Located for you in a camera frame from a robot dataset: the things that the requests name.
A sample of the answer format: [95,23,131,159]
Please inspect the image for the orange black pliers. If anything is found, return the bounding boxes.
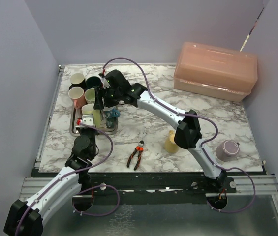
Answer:
[126,140,145,171]

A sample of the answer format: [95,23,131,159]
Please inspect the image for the yellow mug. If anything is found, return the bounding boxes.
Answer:
[164,130,179,154]

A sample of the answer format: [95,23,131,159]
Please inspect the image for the clear handle screwdriver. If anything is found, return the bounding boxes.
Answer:
[114,141,139,145]

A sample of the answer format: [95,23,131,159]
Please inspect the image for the purple cable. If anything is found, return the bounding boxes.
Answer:
[14,122,121,236]
[102,57,256,214]

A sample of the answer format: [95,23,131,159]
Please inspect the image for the pink and blue mug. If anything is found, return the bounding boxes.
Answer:
[68,87,86,109]

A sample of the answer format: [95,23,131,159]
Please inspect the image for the lime green faceted mug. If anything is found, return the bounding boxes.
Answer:
[81,104,102,128]

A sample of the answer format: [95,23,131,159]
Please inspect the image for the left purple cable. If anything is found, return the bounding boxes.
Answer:
[14,122,121,236]

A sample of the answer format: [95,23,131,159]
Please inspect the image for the steel tray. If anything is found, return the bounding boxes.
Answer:
[69,105,119,136]

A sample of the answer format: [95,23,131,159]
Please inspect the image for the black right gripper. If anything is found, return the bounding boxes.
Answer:
[93,86,122,111]

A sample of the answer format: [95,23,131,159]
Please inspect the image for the blue dotted mug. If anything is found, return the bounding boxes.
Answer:
[103,107,121,128]

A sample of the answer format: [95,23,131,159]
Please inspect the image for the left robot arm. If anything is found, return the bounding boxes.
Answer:
[3,127,99,236]

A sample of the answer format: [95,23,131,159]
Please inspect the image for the sage green mug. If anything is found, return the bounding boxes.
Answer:
[84,88,96,104]

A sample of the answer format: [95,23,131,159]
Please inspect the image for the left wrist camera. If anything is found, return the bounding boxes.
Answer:
[75,114,95,128]

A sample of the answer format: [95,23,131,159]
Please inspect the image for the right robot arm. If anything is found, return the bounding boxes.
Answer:
[94,70,227,192]

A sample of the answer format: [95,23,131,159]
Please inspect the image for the aluminium rail frame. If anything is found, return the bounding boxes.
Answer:
[232,175,278,195]

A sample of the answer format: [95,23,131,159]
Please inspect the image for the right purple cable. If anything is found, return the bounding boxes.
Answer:
[102,57,256,214]

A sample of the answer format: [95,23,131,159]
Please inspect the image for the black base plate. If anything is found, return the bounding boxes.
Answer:
[64,172,236,205]

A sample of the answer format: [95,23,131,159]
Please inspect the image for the black mug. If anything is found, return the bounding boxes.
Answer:
[69,73,87,90]

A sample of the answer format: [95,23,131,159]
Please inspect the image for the mauve purple mug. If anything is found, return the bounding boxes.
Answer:
[215,140,240,162]

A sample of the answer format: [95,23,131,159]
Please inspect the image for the pink plastic storage box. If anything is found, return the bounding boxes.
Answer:
[174,42,258,102]

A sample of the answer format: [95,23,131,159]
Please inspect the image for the dark teal mug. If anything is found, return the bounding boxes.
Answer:
[85,76,102,89]

